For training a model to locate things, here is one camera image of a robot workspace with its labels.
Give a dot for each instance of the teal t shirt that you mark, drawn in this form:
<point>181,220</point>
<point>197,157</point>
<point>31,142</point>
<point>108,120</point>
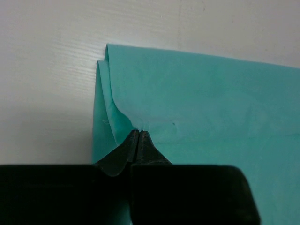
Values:
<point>203,109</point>

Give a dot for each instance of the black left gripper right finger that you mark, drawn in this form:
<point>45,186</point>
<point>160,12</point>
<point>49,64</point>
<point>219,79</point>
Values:
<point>167,194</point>

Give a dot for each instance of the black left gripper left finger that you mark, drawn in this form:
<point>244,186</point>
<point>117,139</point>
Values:
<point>94,194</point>

